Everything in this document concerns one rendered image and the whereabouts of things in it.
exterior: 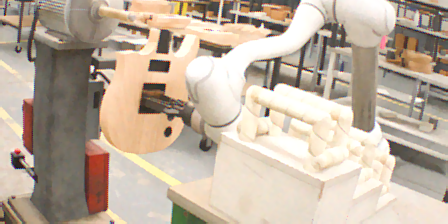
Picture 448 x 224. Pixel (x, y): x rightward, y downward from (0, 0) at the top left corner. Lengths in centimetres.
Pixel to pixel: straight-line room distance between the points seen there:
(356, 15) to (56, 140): 125
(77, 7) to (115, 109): 43
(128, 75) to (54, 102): 53
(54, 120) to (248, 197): 111
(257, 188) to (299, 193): 10
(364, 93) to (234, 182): 79
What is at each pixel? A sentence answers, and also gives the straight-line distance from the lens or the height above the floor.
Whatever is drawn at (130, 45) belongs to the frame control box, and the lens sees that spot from 183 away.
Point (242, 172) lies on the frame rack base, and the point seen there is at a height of 105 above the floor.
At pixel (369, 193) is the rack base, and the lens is 105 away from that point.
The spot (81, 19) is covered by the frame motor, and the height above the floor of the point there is 122.
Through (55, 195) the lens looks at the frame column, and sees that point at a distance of 203.
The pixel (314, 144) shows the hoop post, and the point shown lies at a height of 115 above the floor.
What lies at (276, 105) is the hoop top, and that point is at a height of 119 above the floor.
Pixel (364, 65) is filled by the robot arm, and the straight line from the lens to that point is 157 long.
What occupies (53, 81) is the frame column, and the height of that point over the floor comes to 95.
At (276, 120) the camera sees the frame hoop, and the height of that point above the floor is 114.
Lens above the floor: 141
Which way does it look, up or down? 14 degrees down
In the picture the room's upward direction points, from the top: 9 degrees clockwise
